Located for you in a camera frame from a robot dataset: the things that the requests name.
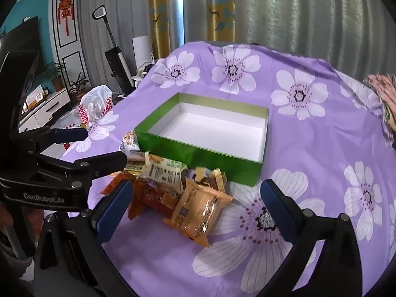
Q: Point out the potted plant in red pot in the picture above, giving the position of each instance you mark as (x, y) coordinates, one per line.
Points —
(57, 82)

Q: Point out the white red printed plastic bag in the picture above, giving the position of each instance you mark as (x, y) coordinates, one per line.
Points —
(96, 99)

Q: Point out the dark gold snack packet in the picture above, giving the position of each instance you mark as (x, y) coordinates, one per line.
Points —
(210, 176)

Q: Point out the white television cabinet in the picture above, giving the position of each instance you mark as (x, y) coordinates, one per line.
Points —
(46, 108)

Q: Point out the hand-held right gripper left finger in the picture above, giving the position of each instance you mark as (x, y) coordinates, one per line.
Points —
(114, 213)

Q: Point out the pink patterned cloth pile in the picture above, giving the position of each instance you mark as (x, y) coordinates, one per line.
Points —
(386, 99)

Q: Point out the purple floral cloth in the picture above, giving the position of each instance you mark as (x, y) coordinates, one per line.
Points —
(309, 148)

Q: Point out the red cartoon snack packet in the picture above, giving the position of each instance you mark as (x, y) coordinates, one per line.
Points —
(154, 199)

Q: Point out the white standing unit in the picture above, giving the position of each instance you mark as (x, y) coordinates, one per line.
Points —
(142, 52)

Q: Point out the black television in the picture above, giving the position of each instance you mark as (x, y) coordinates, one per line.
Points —
(21, 34)

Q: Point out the green cardboard box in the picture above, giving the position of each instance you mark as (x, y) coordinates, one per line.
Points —
(201, 161)

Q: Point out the brown orange snack packet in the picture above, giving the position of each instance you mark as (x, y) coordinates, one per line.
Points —
(111, 182)

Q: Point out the pale yellow corn snack packet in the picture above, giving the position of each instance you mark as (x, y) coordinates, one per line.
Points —
(164, 171)

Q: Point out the peanut snack packet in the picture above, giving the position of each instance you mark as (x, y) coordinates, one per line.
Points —
(130, 140)

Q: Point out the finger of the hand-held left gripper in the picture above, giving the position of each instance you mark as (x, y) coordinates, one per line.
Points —
(105, 162)
(71, 135)

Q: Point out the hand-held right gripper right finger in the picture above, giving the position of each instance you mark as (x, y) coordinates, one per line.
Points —
(278, 213)

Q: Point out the grey sheer curtain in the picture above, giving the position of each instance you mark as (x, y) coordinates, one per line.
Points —
(309, 12)
(123, 0)

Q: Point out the red knot wall ornament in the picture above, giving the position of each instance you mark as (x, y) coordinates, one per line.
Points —
(65, 9)

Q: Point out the small yellow box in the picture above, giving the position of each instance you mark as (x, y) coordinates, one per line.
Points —
(35, 97)

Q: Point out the small dark potted plant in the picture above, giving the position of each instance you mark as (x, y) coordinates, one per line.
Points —
(79, 91)

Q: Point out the black upright vacuum cleaner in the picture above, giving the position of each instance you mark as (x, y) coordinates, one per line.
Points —
(116, 65)

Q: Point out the yellow patterned curtain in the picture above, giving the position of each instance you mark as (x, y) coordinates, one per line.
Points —
(219, 9)
(159, 12)

